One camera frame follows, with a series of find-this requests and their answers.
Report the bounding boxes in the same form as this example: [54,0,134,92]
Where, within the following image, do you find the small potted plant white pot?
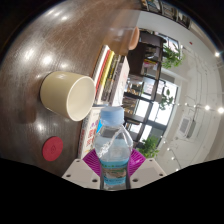
[158,94,175,111]

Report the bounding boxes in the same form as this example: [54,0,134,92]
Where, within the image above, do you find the ceiling track lights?
[165,49,224,162]

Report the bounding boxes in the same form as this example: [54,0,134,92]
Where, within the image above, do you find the bushy potted plant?
[162,46,185,70]

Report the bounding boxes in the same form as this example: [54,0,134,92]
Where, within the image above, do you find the black shelf unit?
[121,29,180,148]

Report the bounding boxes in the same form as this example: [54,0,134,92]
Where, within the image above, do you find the flat round red coaster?
[41,135,65,163]

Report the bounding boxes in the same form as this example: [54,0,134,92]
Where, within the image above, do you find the cream ceramic cup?
[39,70,97,122]

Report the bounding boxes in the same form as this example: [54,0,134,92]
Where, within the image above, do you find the orange chairs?
[128,26,141,51]

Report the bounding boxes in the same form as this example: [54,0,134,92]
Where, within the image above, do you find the clear water bottle blue cap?
[93,105,134,192]

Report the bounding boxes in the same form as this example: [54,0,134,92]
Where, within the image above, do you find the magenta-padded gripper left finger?
[61,148,102,191]

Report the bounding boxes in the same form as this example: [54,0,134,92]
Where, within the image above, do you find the stack of books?
[91,44,131,108]

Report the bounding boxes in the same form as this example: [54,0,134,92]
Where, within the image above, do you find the tall wall bookshelf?
[139,0,193,28]

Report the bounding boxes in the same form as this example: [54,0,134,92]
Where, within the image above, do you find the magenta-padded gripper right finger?
[127,148,168,190]

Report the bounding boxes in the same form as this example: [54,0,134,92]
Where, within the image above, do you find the large leafy potted plant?
[138,135,161,160]

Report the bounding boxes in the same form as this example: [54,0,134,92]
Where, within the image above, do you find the ceiling air conditioner unit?
[178,115,198,140]

